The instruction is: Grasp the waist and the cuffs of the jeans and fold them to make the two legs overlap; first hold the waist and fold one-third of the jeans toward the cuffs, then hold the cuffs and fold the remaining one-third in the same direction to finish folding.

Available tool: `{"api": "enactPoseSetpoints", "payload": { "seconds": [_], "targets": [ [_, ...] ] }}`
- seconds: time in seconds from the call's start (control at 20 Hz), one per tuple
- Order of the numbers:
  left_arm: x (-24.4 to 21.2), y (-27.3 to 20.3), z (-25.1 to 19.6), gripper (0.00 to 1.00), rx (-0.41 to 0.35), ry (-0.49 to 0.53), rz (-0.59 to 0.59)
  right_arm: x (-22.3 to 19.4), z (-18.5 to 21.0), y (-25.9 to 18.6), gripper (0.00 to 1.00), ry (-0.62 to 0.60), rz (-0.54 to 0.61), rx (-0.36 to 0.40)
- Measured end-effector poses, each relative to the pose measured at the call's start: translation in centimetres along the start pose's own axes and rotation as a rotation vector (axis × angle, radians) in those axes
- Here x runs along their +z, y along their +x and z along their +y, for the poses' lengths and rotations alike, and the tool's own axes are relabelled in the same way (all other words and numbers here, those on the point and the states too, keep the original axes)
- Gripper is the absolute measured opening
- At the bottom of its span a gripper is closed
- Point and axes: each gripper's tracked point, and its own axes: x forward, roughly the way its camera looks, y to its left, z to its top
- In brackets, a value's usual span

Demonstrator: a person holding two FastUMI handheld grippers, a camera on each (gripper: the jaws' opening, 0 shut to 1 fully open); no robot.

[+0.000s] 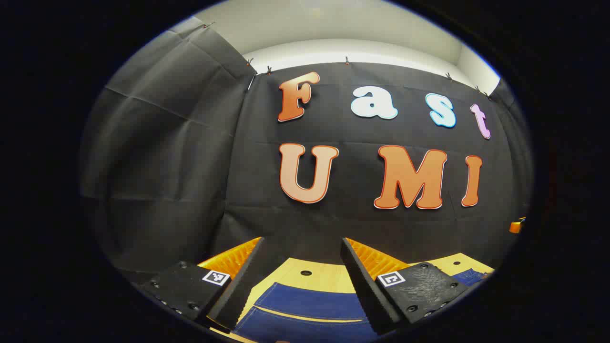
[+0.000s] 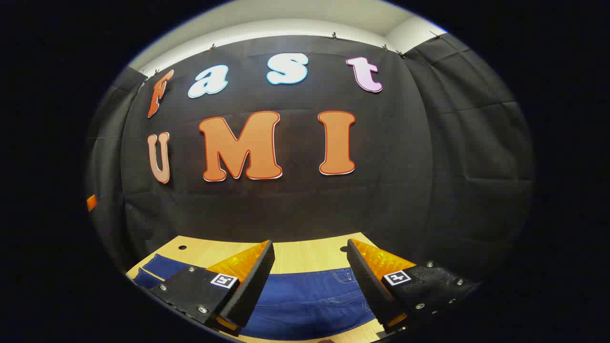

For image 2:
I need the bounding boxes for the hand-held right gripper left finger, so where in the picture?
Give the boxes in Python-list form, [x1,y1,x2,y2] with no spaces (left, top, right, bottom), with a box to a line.
[149,240,275,333]

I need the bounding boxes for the black backdrop cloth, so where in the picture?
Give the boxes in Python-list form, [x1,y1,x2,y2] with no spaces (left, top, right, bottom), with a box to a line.
[86,34,535,286]

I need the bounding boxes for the blue denim jeans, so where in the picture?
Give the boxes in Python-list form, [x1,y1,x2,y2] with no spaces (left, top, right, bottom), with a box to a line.
[132,254,382,341]

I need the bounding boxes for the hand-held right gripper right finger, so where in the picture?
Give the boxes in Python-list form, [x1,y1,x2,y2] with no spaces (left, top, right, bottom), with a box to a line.
[346,238,480,334]

